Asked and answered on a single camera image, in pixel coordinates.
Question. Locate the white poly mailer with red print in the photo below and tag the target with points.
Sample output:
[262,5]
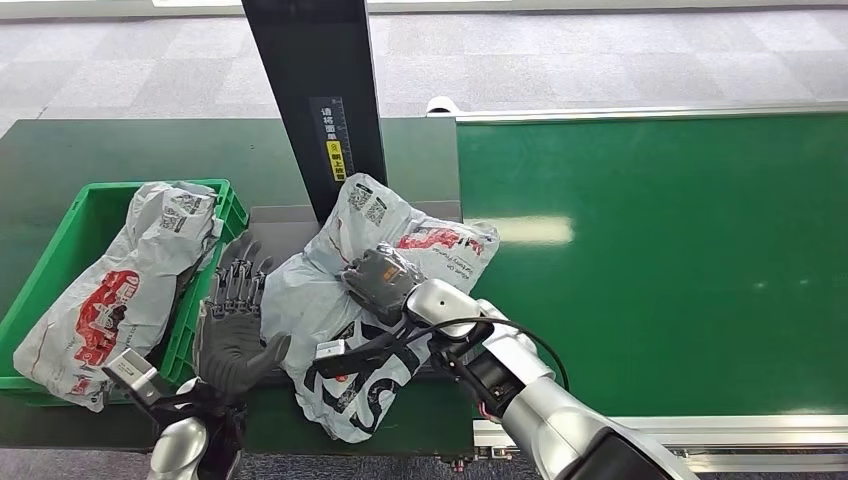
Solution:
[126,285]

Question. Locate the white poly mailer with black print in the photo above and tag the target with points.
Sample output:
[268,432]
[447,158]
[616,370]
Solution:
[311,305]

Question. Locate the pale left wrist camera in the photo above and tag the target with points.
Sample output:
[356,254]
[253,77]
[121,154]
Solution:
[136,374]

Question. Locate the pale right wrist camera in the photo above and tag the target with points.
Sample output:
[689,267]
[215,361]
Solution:
[331,350]

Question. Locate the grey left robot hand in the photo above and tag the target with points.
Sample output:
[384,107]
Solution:
[228,351]

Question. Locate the green conveyor belt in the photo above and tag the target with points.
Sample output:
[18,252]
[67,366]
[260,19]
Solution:
[662,199]

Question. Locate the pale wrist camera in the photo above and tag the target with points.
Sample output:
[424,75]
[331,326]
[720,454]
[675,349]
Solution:
[331,350]
[136,374]

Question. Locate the black inbound machine platform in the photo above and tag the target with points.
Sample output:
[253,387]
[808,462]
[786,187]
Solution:
[285,232]

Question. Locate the black inbound machine column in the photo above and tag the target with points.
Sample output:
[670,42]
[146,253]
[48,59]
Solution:
[318,60]

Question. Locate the aluminium conveyor frame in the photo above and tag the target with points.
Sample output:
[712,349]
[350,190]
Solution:
[729,430]

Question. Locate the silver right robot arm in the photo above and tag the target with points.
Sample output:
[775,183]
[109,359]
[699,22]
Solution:
[550,417]

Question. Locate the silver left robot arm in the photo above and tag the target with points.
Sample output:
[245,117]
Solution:
[179,447]

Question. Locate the green plastic crate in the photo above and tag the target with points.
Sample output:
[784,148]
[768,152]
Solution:
[40,291]

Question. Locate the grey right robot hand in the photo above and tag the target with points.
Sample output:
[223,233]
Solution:
[381,281]

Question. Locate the black and yellow column label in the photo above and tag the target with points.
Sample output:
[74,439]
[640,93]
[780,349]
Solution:
[334,142]

